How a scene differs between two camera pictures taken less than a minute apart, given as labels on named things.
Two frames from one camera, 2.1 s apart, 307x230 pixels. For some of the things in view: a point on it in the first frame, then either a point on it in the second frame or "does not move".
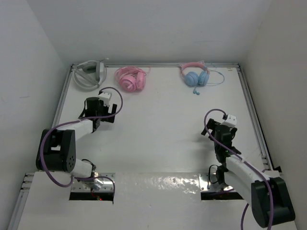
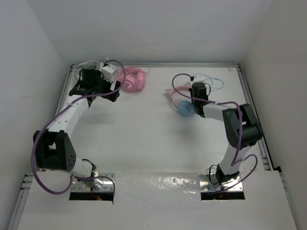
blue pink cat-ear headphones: x=193 y=78 to x=184 y=108
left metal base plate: x=78 y=186 does not move
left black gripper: x=101 y=104 to x=112 y=96
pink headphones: x=131 y=78 does not move
